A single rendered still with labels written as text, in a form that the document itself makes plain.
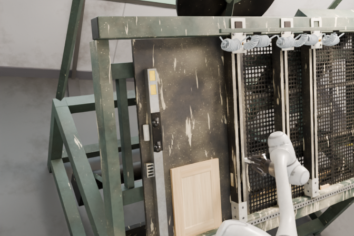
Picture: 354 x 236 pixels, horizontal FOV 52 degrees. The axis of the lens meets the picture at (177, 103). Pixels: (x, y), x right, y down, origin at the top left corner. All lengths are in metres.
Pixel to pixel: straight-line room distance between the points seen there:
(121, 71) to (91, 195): 0.82
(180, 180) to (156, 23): 0.84
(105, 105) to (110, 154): 0.24
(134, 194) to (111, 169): 0.24
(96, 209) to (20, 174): 1.23
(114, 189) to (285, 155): 0.83
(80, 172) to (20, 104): 1.65
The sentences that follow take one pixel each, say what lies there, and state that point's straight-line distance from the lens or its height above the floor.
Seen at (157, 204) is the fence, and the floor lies 1.10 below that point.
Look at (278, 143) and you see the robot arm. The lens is 1.80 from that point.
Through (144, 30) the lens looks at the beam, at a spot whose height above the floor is 1.81.
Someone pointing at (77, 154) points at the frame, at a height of 0.79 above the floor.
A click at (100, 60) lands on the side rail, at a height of 1.68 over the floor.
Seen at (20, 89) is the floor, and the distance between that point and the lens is 4.01.
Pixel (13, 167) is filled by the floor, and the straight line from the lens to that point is 3.36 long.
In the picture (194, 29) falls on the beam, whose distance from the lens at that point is 1.89.
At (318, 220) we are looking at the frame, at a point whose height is 0.18.
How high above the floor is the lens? 2.71
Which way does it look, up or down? 40 degrees down
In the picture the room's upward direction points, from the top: 21 degrees clockwise
